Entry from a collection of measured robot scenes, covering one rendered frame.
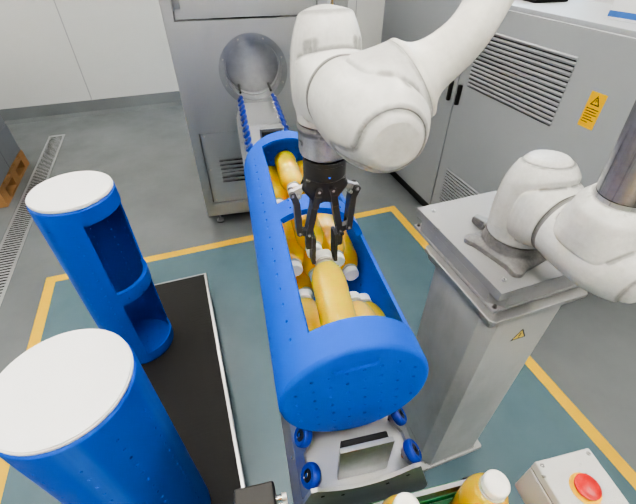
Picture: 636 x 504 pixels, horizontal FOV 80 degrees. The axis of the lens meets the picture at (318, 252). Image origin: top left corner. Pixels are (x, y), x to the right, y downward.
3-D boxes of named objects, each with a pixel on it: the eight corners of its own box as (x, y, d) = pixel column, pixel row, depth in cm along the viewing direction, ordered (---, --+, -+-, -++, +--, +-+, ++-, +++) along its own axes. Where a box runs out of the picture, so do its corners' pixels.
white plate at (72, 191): (15, 218, 121) (17, 221, 121) (109, 203, 127) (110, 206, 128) (34, 176, 141) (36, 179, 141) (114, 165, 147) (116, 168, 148)
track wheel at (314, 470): (318, 457, 72) (310, 457, 71) (324, 483, 69) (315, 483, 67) (305, 468, 74) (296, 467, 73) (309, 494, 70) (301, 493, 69)
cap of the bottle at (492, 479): (512, 495, 57) (516, 491, 56) (491, 505, 56) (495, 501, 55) (495, 469, 60) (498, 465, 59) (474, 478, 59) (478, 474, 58)
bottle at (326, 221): (336, 215, 110) (354, 257, 96) (317, 229, 112) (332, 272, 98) (322, 200, 105) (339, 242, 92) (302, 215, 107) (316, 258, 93)
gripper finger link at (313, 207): (324, 190, 67) (317, 189, 66) (312, 240, 73) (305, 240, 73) (320, 179, 69) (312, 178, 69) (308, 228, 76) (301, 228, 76)
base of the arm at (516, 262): (493, 213, 116) (499, 198, 112) (561, 254, 101) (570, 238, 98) (450, 233, 108) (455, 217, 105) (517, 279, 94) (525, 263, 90)
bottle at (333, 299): (333, 341, 66) (312, 251, 75) (321, 354, 72) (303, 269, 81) (369, 337, 69) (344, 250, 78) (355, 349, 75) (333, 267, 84)
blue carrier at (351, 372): (326, 195, 145) (320, 123, 126) (422, 411, 80) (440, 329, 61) (252, 209, 142) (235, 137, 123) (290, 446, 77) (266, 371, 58)
